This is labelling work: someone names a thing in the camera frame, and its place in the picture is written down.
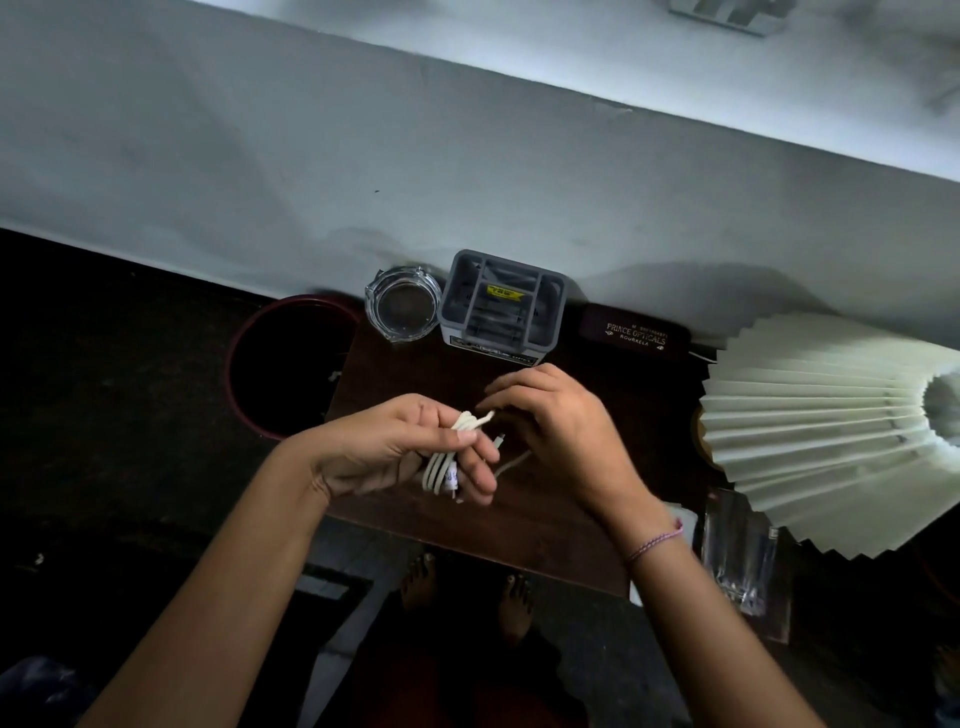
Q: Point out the person's left hand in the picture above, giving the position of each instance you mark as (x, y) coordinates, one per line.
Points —
(367, 442)

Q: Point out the person's right hand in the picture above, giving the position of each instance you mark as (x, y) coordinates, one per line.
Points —
(577, 435)

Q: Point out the person's right fingers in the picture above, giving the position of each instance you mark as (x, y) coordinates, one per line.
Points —
(521, 394)

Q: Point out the person's left thumb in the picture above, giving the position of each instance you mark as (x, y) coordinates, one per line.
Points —
(439, 416)

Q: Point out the person's right forearm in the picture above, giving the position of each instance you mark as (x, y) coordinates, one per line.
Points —
(712, 630)

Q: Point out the person's left forearm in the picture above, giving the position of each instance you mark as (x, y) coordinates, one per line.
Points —
(225, 592)

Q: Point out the grey plastic desk organizer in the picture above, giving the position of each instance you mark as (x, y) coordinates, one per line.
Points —
(501, 309)

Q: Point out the clear glass ashtray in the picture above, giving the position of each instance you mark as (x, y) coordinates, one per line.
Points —
(403, 304)

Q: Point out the dark brown glasses case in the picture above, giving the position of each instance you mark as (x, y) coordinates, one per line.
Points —
(636, 334)

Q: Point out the dark red round bin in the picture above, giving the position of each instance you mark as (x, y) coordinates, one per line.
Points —
(289, 367)

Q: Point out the person's left foot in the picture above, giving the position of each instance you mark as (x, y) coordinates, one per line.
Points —
(418, 581)

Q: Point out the person's foot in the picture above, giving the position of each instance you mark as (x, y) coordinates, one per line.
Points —
(418, 581)
(516, 606)

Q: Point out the round wooden lamp base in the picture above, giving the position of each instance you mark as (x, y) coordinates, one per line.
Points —
(701, 439)

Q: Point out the person's right foot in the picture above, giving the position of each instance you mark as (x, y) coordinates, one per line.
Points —
(516, 606)

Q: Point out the white pleated lamp shade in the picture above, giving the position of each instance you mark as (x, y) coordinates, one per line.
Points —
(817, 427)

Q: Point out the grey window vent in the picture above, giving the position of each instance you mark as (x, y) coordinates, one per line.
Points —
(731, 13)

